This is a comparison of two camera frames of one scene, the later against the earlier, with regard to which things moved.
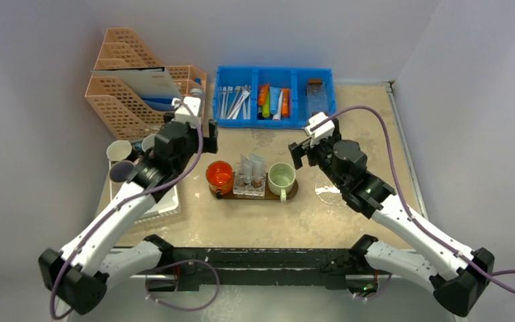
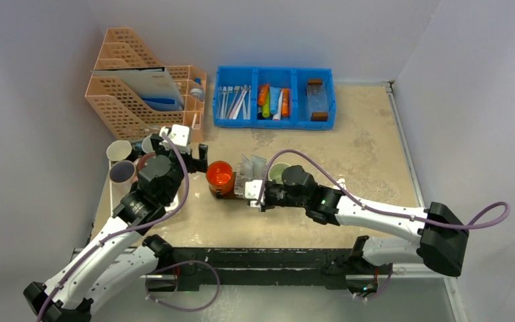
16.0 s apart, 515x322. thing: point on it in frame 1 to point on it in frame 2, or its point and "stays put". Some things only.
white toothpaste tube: [247, 170] stays put
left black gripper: [209, 145] to [194, 164]
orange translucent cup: [219, 175] stays put
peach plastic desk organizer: [126, 113] stays put
